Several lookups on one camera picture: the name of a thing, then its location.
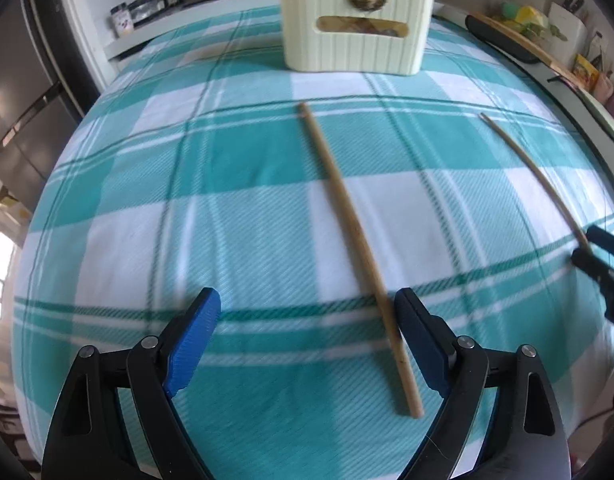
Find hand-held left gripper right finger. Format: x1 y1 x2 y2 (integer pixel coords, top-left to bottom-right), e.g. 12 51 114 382
393 286 570 480

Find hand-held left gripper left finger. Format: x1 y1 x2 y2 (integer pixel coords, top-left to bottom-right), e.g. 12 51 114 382
41 286 222 480

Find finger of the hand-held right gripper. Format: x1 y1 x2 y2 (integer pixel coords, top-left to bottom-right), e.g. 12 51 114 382
586 225 614 261
571 249 614 321

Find wooden chopstick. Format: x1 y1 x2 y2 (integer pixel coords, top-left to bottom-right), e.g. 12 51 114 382
479 111 595 258
298 101 425 420

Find cream ribbed utensil holder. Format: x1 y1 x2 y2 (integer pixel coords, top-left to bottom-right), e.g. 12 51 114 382
276 0 438 77

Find teal white plaid tablecloth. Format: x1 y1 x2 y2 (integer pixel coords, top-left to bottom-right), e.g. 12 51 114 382
12 2 614 480

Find yellow snack packet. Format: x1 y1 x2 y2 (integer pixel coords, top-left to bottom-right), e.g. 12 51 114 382
573 54 602 94

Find white knife block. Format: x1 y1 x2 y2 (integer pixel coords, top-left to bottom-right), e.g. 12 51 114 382
547 0 588 61

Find dark wood-edged tray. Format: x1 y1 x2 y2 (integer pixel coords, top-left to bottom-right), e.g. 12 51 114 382
465 13 586 92

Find yellow and white box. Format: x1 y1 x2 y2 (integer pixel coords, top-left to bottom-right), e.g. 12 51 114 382
0 189 34 222

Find green and yellow sponges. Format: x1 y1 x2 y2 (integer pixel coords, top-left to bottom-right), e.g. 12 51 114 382
502 3 551 41

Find grey steel refrigerator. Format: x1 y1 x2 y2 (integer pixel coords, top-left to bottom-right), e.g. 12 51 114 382
0 0 86 202

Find white label spice jar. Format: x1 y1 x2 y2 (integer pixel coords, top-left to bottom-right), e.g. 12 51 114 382
110 4 136 39

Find clear plastic container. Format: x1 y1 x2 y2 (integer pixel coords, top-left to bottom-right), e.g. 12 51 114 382
129 0 166 26

